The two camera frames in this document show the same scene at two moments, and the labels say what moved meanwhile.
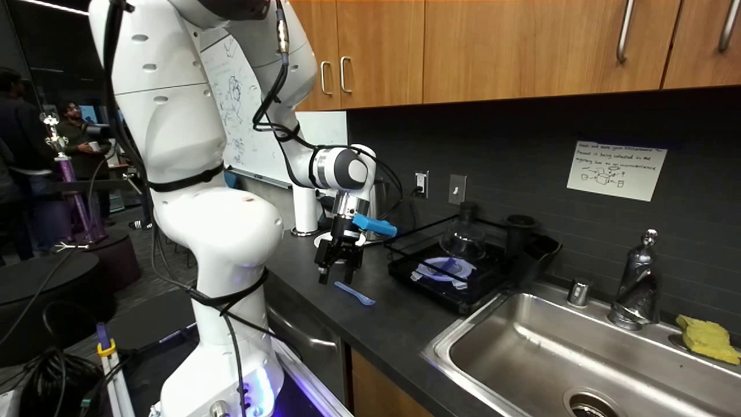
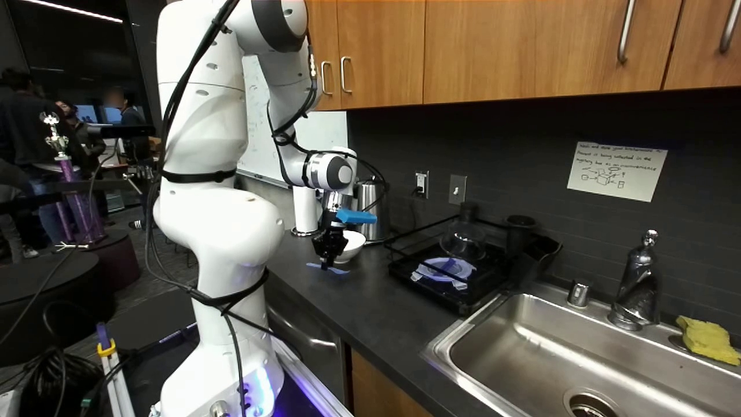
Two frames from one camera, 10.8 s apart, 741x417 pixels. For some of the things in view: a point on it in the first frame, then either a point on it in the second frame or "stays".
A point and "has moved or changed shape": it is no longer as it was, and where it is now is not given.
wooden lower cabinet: [376, 396] stays
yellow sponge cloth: [708, 339] stays
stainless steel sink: [541, 353] stays
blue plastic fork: [354, 294] has moved or changed shape
